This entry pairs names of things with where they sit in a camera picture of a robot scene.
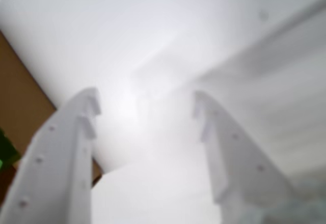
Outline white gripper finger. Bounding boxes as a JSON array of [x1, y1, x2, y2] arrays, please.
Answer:
[[0, 88, 101, 224], [192, 90, 296, 224]]

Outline green cube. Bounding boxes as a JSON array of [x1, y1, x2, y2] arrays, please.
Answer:
[[0, 128, 21, 174]]

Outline brown cardboard box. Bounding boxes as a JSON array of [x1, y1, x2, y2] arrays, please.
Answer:
[[0, 30, 103, 204]]

